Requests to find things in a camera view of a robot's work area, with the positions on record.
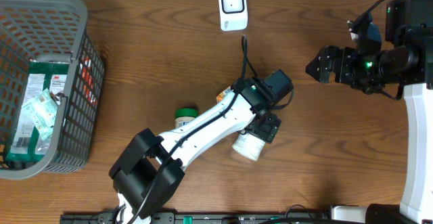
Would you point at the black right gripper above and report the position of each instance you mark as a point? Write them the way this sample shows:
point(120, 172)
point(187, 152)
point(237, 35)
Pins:
point(347, 57)

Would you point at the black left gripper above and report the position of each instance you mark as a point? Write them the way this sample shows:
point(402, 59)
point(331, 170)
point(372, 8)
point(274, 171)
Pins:
point(269, 132)

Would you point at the white cotton swab tub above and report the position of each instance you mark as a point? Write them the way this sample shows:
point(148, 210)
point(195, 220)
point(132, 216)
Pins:
point(249, 146)

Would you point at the orange Kleenex tissue pack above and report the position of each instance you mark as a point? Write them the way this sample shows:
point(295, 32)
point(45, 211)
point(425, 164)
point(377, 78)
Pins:
point(222, 94)

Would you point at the green lid jar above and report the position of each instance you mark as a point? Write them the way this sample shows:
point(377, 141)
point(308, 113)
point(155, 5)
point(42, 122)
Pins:
point(184, 116)

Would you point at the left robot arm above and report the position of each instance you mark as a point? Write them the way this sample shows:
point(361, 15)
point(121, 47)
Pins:
point(150, 169)

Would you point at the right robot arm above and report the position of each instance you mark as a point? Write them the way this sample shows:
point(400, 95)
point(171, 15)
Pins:
point(403, 56)

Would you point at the white barcode scanner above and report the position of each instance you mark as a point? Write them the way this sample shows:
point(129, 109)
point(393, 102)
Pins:
point(233, 14)

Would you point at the red box in basket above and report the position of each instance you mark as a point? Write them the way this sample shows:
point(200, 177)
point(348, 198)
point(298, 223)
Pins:
point(86, 71)

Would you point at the mint green wipes pack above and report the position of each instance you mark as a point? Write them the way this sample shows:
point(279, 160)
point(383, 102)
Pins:
point(42, 111)

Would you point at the green 3M gloves package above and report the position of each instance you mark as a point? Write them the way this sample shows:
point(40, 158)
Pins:
point(27, 145)

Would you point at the grey plastic shopping basket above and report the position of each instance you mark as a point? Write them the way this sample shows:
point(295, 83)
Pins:
point(48, 31)

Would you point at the black mounting rail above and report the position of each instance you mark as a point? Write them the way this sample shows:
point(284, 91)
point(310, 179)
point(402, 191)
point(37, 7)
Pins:
point(184, 218)

